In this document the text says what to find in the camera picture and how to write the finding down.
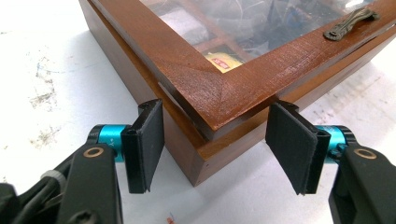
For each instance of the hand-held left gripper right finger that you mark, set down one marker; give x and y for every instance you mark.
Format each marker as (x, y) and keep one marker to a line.
(291, 146)

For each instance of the yellow tea bag packet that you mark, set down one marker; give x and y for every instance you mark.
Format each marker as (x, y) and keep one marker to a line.
(222, 62)

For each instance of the white packet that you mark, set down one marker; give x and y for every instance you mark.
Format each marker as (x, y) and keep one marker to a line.
(185, 26)

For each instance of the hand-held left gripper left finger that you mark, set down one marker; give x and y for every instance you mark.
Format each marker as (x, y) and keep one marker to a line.
(144, 146)

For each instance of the wooden box with glass lid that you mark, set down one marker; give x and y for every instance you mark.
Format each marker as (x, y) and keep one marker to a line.
(199, 90)

